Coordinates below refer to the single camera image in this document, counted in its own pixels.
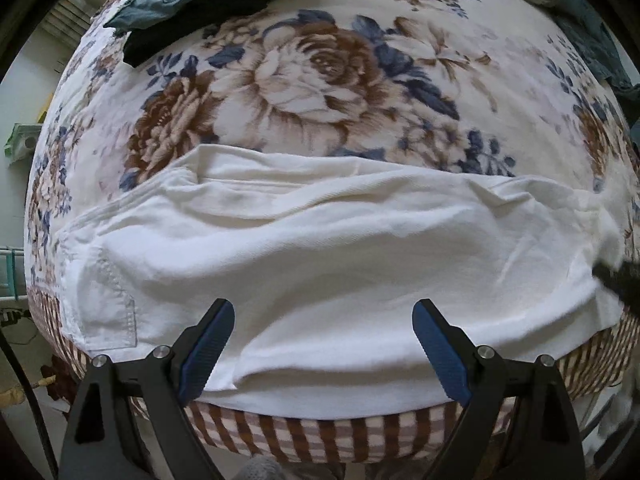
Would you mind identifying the white pants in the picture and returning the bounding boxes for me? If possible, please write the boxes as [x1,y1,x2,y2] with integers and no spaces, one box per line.
[55,145,632,420]

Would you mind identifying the dark teal blanket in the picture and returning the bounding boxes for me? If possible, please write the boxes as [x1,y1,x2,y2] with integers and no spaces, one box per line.
[551,0,639,107]

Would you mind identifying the green plastic rack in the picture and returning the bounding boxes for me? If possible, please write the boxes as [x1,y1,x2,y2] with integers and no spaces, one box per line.
[4,122,42,164]

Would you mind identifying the black cable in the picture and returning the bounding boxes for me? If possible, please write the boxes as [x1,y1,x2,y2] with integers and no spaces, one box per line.
[0,328,61,480]

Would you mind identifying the floral bed blanket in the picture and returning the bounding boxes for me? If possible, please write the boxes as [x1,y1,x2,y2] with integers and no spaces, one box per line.
[24,0,639,463]

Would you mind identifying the teal storage cart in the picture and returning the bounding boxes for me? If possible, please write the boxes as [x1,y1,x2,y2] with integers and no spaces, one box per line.
[1,246,27,304]

